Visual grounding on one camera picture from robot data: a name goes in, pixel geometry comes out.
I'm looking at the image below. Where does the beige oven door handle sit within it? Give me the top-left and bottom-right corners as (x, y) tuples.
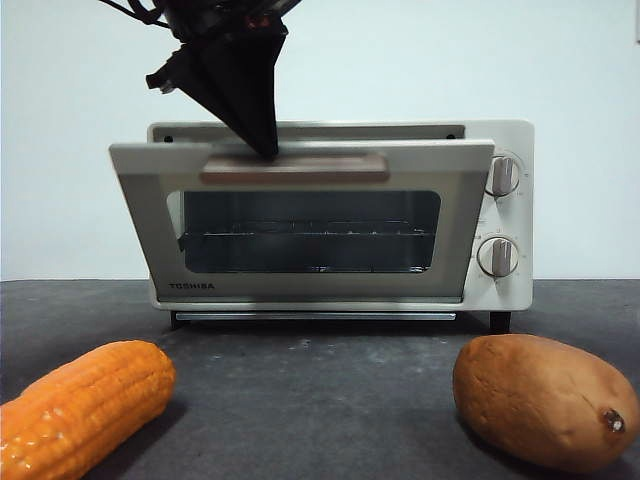
(199, 153), (390, 184)

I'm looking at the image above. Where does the glass-windowed oven door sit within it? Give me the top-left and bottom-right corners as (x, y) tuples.
(108, 139), (496, 305)

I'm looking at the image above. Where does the silver oven crumb tray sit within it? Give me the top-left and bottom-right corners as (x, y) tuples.
(174, 312), (457, 322)

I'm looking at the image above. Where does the oven temperature knob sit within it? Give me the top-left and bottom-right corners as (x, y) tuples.
(487, 155), (520, 197)

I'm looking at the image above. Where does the cream Toshiba toaster oven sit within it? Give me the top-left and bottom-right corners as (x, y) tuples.
(146, 118), (535, 334)

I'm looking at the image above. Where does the oven timer knob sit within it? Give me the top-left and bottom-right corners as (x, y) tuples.
(476, 236), (520, 279)

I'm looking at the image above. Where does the orange corn cob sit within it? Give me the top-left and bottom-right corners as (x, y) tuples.
(0, 339), (177, 480)

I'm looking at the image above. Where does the brown sweet potato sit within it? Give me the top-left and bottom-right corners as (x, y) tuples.
(452, 334), (640, 474)

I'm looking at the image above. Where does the metal wire oven rack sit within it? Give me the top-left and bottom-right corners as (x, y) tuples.
(177, 218), (434, 240)

